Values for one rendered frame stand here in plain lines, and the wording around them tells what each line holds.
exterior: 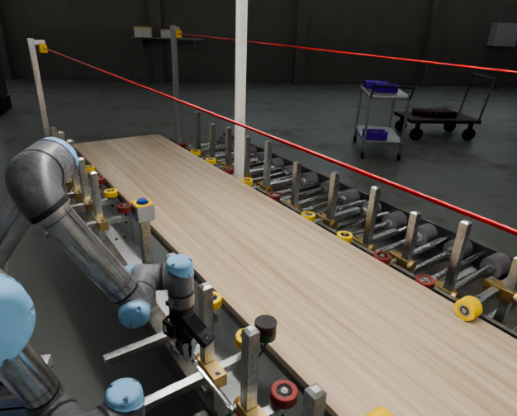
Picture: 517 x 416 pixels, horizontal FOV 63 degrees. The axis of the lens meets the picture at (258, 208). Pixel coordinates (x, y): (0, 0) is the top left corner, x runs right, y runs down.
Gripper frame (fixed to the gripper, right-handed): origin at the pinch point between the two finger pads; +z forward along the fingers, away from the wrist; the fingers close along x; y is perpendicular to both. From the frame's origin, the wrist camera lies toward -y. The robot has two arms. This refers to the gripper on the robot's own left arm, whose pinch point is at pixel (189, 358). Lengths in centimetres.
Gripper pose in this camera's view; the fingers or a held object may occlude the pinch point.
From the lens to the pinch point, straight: 140.5
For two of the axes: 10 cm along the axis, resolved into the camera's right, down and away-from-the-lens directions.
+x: -5.7, 3.2, -7.5
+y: -8.2, -2.6, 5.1
